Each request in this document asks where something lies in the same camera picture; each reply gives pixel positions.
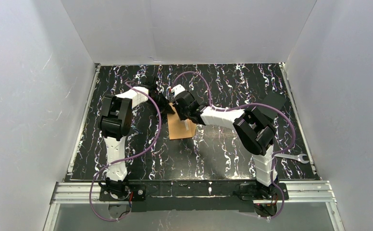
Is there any orange paper envelope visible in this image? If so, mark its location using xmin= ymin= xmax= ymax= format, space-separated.
xmin=167 ymin=103 xmax=197 ymax=140

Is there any beige ornate letter sheet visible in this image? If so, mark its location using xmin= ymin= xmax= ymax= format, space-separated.
xmin=184 ymin=119 xmax=189 ymax=131

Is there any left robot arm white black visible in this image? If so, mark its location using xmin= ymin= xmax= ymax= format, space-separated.
xmin=99 ymin=76 xmax=175 ymax=182

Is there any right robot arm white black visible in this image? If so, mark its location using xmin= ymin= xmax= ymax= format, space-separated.
xmin=171 ymin=88 xmax=277 ymax=187

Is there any black square pad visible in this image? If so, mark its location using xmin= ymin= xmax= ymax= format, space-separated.
xmin=259 ymin=92 xmax=287 ymax=122

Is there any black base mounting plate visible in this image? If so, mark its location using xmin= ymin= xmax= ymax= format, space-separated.
xmin=97 ymin=180 xmax=289 ymax=215

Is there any silver open-end wrench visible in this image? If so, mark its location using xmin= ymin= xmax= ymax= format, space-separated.
xmin=275 ymin=153 xmax=310 ymax=164

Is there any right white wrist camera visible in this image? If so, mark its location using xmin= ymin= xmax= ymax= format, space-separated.
xmin=170 ymin=84 xmax=186 ymax=98

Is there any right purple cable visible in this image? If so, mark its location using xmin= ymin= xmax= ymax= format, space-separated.
xmin=170 ymin=71 xmax=297 ymax=220

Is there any aluminium frame rail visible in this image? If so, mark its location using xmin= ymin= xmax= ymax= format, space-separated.
xmin=43 ymin=64 xmax=345 ymax=231

